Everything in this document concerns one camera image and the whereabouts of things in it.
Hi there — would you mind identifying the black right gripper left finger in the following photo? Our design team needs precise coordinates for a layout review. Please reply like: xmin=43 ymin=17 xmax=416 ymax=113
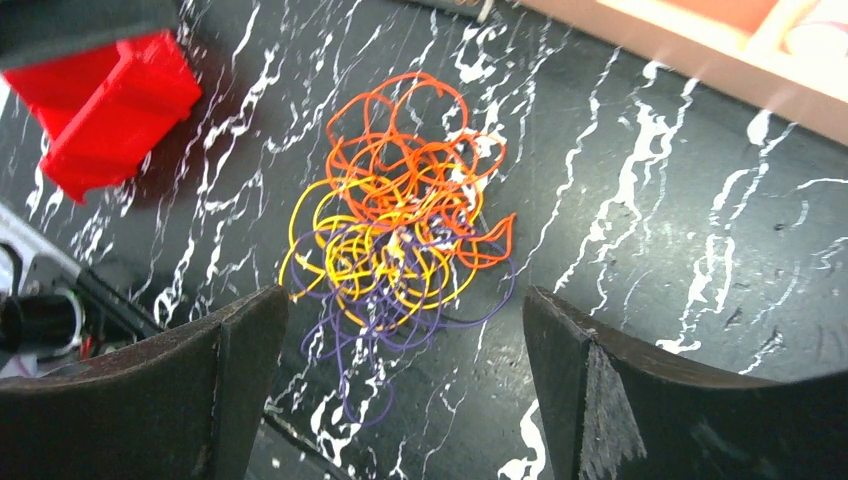
xmin=1 ymin=286 xmax=289 ymax=479

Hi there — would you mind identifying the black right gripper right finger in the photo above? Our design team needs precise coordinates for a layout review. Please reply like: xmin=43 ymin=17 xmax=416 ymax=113
xmin=522 ymin=286 xmax=847 ymax=479

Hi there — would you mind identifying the purple cable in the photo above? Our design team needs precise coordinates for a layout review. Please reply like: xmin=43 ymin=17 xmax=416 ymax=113
xmin=288 ymin=215 xmax=518 ymax=429

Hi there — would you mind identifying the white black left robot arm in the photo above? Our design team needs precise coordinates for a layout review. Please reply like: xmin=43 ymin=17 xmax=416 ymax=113
xmin=1 ymin=206 xmax=163 ymax=379

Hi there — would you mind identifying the red plastic bin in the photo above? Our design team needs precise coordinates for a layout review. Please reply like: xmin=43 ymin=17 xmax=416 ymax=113
xmin=2 ymin=30 xmax=202 ymax=204

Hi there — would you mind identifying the pink plastic file organizer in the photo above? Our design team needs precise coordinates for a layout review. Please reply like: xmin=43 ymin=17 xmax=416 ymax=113
xmin=524 ymin=0 xmax=847 ymax=144

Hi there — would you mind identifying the black plastic bin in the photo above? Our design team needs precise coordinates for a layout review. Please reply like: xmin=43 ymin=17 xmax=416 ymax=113
xmin=1 ymin=0 xmax=179 ymax=70

